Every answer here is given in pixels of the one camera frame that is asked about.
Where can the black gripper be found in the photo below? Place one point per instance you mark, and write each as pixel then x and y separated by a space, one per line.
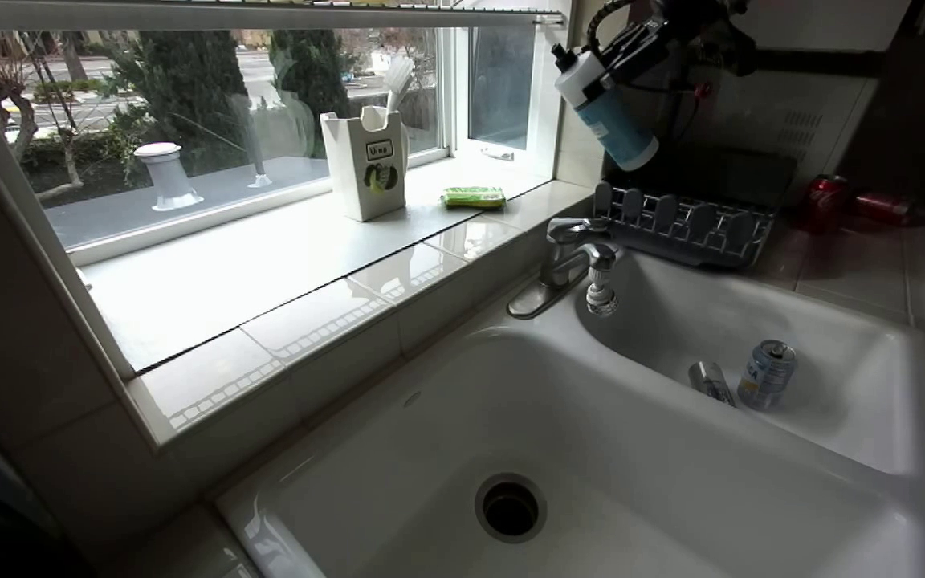
pixel 697 38

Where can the blue label dish soap bottle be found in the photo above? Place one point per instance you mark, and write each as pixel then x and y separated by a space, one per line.
pixel 623 129

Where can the black drainboard tray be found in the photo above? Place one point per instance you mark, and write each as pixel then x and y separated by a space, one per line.
pixel 709 172

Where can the white framed window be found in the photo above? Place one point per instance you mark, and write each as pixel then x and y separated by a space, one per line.
pixel 457 98

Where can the green sponge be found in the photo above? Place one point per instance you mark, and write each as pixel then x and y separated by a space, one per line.
pixel 472 197

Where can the chrome sink faucet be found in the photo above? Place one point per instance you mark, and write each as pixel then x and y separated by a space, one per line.
pixel 567 263

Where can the red kitchen object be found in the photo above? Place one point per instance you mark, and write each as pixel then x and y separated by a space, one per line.
pixel 822 205

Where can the white carton with green print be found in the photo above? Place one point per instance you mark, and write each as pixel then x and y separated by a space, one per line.
pixel 366 161

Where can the blue open drink can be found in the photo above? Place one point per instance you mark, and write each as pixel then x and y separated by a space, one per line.
pixel 768 373

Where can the white double basin sink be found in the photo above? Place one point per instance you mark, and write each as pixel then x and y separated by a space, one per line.
pixel 633 462

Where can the dark open sink drain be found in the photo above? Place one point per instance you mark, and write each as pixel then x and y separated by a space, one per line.
pixel 509 508

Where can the white outdoor bollard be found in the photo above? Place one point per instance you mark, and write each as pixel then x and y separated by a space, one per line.
pixel 168 178

